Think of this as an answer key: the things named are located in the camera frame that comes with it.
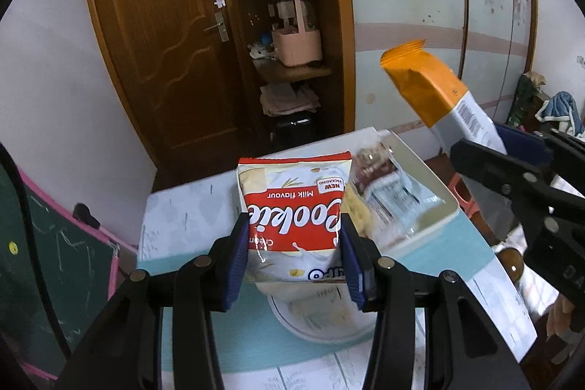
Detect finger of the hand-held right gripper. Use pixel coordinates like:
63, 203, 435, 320
450, 139, 561, 217
496, 122, 585, 196

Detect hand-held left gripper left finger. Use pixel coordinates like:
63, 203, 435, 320
52, 212, 250, 390

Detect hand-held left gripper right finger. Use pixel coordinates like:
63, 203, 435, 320
342, 214, 531, 390

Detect white plastic bin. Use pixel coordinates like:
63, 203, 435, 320
137, 127, 460, 267

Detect red and white cookie packet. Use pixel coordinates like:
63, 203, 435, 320
236, 151, 354, 284

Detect clear packet with orange print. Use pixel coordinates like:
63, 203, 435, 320
365, 173, 445, 233

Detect orange and white snack packet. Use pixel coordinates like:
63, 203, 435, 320
380, 39, 509, 154

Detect person's right hand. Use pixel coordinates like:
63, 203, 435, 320
546, 295, 585, 366

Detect pink plastic stool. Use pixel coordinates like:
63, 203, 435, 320
447, 171, 482, 227

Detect round wooden chair knob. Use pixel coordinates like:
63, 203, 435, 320
497, 247, 525, 282

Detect blue and white cloth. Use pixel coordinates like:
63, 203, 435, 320
535, 91, 585, 137

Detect yellow snack packet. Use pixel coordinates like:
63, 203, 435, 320
342, 188, 373, 238

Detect white round plate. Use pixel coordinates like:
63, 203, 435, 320
267, 279, 381, 344

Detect teal ribbed table mat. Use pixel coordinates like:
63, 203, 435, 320
136, 212, 499, 375

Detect white printed paper sheet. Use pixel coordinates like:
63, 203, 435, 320
457, 260, 539, 366

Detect white leaf-print paper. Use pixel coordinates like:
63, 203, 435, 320
219, 348, 382, 390

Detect black chalkboard clip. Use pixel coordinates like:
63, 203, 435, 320
73, 202, 101, 229

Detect pale wardrobe with pink stripes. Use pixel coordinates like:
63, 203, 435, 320
340, 0, 585, 144

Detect folded pink cloths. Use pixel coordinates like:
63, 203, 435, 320
260, 82, 321, 117

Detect brown wooden corner shelf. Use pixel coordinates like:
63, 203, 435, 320
219, 0, 358, 146

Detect small toys on shelf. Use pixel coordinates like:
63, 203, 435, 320
248, 33, 280, 62

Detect brown wooden door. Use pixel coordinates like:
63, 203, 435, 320
81, 0, 257, 183

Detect pink storage basket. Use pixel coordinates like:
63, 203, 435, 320
271, 0, 323, 67

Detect green chalkboard with pink frame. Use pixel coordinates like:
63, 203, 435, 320
0, 162, 139, 382

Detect silver door handle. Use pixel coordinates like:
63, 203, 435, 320
203, 0, 230, 43

